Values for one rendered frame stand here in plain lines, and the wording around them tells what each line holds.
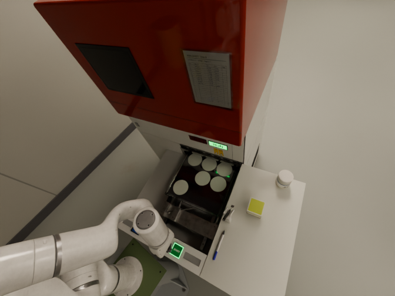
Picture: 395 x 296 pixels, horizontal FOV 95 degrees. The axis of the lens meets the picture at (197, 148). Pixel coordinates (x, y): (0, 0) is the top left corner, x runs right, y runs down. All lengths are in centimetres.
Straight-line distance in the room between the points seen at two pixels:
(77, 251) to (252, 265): 73
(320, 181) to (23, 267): 223
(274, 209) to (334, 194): 130
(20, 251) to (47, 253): 5
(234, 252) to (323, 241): 125
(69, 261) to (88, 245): 4
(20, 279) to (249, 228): 83
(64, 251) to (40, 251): 4
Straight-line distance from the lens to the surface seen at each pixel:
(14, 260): 54
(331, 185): 232
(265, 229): 103
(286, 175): 103
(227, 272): 101
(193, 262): 104
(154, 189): 134
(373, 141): 280
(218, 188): 115
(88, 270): 94
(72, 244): 55
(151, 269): 124
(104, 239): 57
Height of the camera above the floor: 197
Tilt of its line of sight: 56 degrees down
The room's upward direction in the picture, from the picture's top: 19 degrees counter-clockwise
